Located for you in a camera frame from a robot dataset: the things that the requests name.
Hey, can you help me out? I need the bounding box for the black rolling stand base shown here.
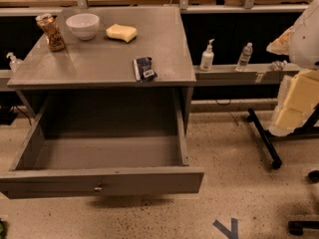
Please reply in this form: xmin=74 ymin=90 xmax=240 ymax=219
xmin=247 ymin=107 xmax=319 ymax=169

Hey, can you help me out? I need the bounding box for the crumpled clear plastic wrapper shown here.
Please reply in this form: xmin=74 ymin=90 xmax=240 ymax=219
xmin=270 ymin=61 xmax=287 ymax=71

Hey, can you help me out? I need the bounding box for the yellow sponge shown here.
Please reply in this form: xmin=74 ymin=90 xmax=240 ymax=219
xmin=106 ymin=24 xmax=138 ymax=43

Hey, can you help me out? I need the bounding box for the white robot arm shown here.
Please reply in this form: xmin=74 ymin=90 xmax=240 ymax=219
xmin=266 ymin=0 xmax=319 ymax=136

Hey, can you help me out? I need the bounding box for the grey cabinet desk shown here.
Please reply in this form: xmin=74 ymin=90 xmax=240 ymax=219
xmin=8 ymin=7 xmax=195 ymax=131

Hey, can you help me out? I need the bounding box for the clear sanitizer pump bottle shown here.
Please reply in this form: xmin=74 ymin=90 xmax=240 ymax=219
xmin=6 ymin=52 xmax=22 ymax=72

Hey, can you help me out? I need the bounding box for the white ceramic bowl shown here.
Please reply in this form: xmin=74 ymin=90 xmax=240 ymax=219
xmin=66 ymin=13 xmax=100 ymax=40

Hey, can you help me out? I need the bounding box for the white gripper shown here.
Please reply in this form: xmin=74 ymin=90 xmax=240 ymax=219
xmin=266 ymin=28 xmax=319 ymax=136

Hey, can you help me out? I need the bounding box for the round metal drawer knob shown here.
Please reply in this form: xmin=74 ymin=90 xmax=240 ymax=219
xmin=94 ymin=183 xmax=104 ymax=193

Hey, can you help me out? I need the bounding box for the black caster base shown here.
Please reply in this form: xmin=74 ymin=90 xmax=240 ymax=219
xmin=288 ymin=170 xmax=319 ymax=236

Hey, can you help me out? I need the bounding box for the clear plastic water bottle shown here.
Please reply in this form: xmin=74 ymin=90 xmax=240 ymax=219
xmin=236 ymin=42 xmax=253 ymax=72

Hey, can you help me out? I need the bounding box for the open grey top drawer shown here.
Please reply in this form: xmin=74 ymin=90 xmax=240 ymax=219
xmin=0 ymin=92 xmax=203 ymax=198

